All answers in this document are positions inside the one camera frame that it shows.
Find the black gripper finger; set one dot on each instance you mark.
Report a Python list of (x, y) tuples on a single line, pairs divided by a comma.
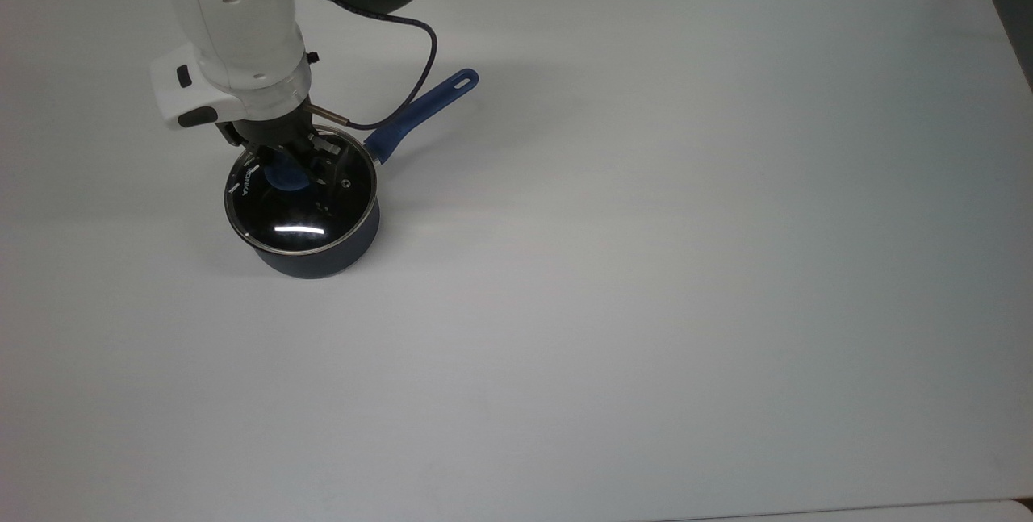
[(246, 147), (321, 160)]

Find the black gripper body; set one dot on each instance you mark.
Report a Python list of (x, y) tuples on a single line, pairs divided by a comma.
[(282, 133)]

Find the glass lid with blue knob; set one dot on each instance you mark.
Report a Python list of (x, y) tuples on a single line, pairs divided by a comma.
[(307, 219)]

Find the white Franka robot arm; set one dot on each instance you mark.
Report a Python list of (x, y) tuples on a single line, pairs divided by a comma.
[(234, 22)]

